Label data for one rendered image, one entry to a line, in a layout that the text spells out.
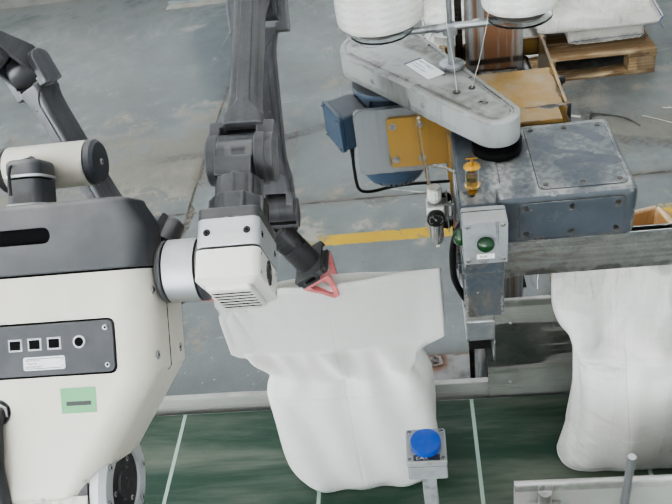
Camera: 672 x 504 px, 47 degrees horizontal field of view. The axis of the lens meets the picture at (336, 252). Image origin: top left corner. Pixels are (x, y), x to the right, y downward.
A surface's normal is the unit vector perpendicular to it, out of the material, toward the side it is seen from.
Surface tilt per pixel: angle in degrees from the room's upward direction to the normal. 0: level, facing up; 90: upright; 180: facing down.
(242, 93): 24
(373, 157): 90
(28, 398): 50
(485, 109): 0
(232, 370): 0
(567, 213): 90
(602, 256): 90
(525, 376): 90
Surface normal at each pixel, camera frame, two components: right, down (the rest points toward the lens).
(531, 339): -0.04, 0.64
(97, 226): -0.12, 0.00
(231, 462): -0.14, -0.76
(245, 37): -0.09, -0.45
